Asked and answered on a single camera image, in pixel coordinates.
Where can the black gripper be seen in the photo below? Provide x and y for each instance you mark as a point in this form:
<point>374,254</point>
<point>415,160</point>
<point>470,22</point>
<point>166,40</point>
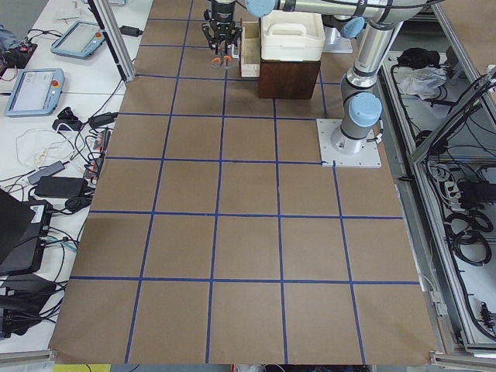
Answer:
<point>222,12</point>

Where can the orange grey handled scissors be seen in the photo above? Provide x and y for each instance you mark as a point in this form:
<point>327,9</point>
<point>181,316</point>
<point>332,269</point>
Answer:
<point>220,61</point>

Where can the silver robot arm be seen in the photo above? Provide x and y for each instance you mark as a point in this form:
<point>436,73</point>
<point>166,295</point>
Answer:
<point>381,21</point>

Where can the dark wooden drawer cabinet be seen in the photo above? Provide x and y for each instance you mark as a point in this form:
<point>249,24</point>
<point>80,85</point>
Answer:
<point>288,79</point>

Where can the white plastic tray box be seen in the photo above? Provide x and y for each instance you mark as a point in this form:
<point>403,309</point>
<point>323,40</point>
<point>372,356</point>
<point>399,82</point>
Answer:
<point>292,36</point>

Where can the blue teach pendant far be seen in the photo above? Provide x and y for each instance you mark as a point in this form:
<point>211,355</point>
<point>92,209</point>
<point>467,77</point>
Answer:
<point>80,41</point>

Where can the blue teach pendant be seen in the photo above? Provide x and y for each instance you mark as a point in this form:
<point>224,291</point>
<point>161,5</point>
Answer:
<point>36,92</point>
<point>80,41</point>

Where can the blue teach pendant near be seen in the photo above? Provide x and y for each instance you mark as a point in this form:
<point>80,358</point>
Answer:
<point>36,92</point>

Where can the black cloth bundle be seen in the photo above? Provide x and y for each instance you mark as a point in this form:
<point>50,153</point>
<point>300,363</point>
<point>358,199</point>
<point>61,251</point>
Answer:
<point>418,58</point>

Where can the white crumpled cloth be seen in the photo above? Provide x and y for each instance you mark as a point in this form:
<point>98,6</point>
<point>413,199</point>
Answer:
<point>423,82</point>

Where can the grey usb hub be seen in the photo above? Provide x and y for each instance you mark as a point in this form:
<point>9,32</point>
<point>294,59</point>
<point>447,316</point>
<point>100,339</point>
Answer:
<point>48,171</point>

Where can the black power adapter brick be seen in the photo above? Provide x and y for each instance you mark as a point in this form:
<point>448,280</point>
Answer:
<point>60,187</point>

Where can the black laptop computer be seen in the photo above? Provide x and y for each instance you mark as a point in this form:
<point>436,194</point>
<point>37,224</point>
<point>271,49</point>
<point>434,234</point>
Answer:
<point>23,227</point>

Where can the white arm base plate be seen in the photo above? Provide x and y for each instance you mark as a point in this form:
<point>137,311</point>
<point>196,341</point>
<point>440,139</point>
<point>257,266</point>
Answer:
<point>335,43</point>
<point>337,150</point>

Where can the aluminium frame post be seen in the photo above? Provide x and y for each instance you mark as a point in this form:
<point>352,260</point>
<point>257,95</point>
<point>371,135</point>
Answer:
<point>105,18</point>

